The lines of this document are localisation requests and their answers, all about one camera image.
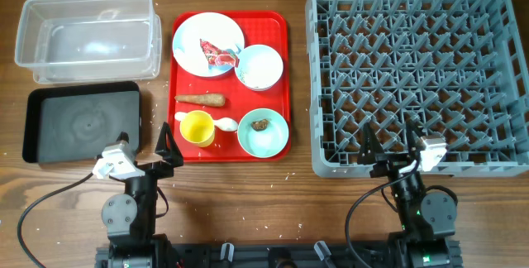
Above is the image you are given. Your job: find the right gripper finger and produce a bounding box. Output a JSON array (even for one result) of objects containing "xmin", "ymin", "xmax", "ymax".
[
  {"xmin": 406, "ymin": 120, "xmax": 422, "ymax": 159},
  {"xmin": 357, "ymin": 123, "xmax": 384, "ymax": 165}
]

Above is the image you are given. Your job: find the yellow cup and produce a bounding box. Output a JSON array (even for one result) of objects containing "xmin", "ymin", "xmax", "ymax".
[{"xmin": 174, "ymin": 110, "xmax": 215, "ymax": 148}]

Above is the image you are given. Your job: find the white plastic spoon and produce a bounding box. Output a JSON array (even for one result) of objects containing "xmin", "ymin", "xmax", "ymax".
[{"xmin": 174, "ymin": 112, "xmax": 238, "ymax": 132}]

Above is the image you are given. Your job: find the brown carrot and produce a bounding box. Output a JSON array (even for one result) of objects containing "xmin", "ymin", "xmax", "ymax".
[{"xmin": 174, "ymin": 93, "xmax": 226, "ymax": 108}]

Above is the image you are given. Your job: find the brown food scrap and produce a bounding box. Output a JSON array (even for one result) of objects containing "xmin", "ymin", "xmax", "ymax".
[{"xmin": 250, "ymin": 119, "xmax": 269, "ymax": 132}]

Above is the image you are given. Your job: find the green bowl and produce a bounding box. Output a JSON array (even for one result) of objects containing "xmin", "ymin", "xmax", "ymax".
[{"xmin": 237, "ymin": 108, "xmax": 289, "ymax": 158}]

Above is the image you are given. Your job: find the red snack wrapper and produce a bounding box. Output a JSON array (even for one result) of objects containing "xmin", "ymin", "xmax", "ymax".
[{"xmin": 200, "ymin": 39, "xmax": 239, "ymax": 67}]

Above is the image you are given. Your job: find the light blue rice bowl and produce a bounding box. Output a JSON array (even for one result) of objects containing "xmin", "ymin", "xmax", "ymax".
[{"xmin": 235, "ymin": 45, "xmax": 284, "ymax": 92}]

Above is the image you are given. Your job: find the light blue plate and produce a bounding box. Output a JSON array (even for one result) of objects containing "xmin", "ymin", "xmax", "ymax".
[{"xmin": 172, "ymin": 12, "xmax": 245, "ymax": 78}]

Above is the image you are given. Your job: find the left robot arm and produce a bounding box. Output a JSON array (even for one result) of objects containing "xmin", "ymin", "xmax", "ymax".
[{"xmin": 93, "ymin": 122, "xmax": 183, "ymax": 268}]

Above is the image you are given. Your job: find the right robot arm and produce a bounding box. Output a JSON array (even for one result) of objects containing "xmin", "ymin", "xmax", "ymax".
[{"xmin": 354, "ymin": 121, "xmax": 462, "ymax": 267}]

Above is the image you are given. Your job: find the black waste tray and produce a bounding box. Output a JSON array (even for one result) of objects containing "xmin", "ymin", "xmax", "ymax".
[{"xmin": 21, "ymin": 81, "xmax": 141, "ymax": 164}]

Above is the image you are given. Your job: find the grey dishwasher rack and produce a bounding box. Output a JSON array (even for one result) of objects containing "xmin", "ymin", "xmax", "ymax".
[{"xmin": 305, "ymin": 0, "xmax": 528, "ymax": 178}]

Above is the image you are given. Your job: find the clear plastic waste bin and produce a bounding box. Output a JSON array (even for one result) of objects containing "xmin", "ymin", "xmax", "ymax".
[{"xmin": 14, "ymin": 0, "xmax": 162, "ymax": 84}]

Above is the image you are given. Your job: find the red serving tray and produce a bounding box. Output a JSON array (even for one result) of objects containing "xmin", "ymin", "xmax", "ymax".
[{"xmin": 167, "ymin": 11, "xmax": 291, "ymax": 163}]

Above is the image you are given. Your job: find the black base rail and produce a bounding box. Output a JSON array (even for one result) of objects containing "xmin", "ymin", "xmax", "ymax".
[{"xmin": 94, "ymin": 241, "xmax": 462, "ymax": 268}]

